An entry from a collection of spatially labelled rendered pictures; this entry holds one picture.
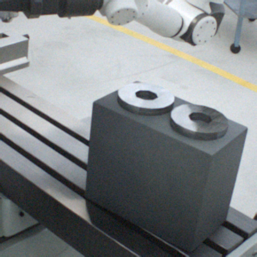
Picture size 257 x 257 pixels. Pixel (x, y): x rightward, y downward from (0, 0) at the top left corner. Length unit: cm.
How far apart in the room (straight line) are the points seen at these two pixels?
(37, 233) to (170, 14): 57
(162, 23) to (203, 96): 243
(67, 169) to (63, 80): 266
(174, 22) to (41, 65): 262
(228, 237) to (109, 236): 20
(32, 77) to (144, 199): 286
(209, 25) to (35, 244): 64
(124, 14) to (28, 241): 52
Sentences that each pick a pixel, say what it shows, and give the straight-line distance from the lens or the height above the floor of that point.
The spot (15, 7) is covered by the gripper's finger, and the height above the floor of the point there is 124.
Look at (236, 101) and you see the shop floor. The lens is 382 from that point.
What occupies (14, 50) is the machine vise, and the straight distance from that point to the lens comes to 152.
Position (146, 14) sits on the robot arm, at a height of 119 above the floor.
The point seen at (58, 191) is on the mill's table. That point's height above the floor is 99.
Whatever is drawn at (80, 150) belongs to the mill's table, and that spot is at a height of 99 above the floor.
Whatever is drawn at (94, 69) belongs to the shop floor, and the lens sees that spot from 396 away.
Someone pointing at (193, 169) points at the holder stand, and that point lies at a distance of 91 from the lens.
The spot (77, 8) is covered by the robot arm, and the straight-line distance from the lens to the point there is 123.
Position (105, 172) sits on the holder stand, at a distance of 102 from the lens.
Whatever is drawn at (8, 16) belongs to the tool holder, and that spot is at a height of 121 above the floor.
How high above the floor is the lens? 162
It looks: 29 degrees down
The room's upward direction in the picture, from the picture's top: 7 degrees clockwise
